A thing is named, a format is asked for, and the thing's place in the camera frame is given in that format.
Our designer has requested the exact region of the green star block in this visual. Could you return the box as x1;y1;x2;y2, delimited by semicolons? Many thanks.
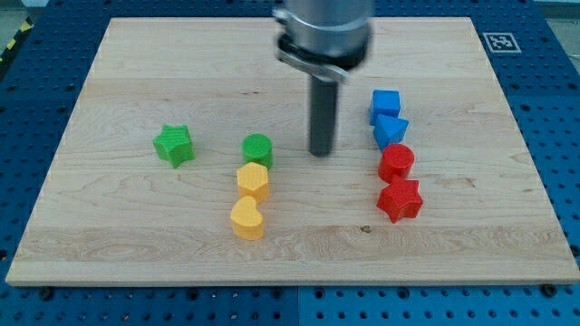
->
152;125;196;168

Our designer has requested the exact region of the blue triangle block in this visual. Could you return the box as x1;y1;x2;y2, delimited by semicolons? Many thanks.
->
372;115;409;151

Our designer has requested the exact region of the yellow hexagon block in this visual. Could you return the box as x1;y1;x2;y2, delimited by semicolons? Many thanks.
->
237;162;270;203

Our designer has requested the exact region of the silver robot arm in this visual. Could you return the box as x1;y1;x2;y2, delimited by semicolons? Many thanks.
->
272;0;373;157

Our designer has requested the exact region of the white fiducial marker tag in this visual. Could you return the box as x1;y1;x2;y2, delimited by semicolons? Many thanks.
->
482;32;521;53

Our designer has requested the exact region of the green circle block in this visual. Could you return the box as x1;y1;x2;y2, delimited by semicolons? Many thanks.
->
241;133;273;169

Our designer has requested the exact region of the red circle block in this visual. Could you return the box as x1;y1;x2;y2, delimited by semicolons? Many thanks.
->
378;143;415;183

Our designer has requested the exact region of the yellow black hazard tape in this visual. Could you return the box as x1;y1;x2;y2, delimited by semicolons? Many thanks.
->
1;16;34;64

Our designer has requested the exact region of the red star block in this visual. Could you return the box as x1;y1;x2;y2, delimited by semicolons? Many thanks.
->
376;175;423;224

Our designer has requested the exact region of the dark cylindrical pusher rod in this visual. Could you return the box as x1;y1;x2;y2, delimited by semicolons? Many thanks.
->
309;76;339;157

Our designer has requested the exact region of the yellow heart block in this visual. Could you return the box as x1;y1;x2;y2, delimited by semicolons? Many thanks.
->
230;196;265;240

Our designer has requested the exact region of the blue cube block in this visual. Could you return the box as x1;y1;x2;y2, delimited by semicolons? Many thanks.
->
369;90;401;126

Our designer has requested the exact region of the wooden board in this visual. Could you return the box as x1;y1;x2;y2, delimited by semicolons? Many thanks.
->
6;17;579;287

